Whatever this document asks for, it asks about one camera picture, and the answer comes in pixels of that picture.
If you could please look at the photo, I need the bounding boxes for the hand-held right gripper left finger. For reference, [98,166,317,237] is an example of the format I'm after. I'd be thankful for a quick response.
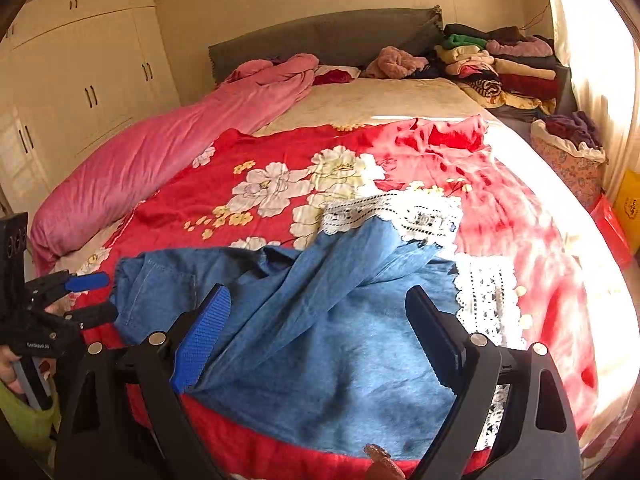
[55,284,236,480]

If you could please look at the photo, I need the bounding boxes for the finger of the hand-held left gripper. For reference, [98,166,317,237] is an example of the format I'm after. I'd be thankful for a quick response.
[64,302,119,332]
[26,271,111,302]

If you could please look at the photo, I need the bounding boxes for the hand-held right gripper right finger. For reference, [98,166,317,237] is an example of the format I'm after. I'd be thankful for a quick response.
[405,285,583,480]

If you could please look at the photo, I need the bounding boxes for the blue denim pants lace trim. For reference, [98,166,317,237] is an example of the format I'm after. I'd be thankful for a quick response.
[112,194,529,462]

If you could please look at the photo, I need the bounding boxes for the person's left forearm green sleeve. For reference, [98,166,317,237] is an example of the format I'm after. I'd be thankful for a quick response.
[0,380,62,453]

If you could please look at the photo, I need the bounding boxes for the person's left hand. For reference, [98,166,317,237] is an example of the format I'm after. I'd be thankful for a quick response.
[0,301,73,397]

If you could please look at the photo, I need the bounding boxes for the brown textured item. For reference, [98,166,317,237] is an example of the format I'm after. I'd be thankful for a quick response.
[362,442,407,480]

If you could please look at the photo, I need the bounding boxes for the red floral blanket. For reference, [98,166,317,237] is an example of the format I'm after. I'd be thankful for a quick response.
[52,114,601,480]

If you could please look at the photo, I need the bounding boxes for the pink quilt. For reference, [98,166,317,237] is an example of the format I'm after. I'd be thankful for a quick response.
[30,52,321,267]

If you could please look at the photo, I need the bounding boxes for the red box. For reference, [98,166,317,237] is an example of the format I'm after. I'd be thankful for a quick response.
[590,194,634,271]

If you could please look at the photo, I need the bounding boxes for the cream wardrobe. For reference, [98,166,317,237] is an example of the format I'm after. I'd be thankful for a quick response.
[0,0,182,213]

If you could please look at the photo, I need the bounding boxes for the floral laundry basket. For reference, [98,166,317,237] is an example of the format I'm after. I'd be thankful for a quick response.
[529,119,609,211]

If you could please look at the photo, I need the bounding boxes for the yellow box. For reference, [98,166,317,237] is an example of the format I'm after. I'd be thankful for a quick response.
[612,169,640,256]

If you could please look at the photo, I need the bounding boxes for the purple clothes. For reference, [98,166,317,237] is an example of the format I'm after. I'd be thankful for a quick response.
[544,110,604,150]

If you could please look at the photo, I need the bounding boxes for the pink fluffy garment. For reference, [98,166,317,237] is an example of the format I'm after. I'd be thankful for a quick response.
[360,46,432,80]

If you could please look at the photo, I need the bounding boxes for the pile of folded clothes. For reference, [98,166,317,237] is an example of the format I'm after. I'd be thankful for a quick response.
[434,22,562,111]

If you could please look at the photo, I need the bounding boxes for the dark red cloth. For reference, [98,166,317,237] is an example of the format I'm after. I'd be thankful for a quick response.
[312,66,362,86]

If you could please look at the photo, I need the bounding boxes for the grey bed headboard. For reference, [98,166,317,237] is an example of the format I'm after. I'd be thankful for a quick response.
[207,6,446,86]

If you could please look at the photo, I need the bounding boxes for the cream curtain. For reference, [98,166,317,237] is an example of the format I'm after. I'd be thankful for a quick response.
[539,0,640,203]

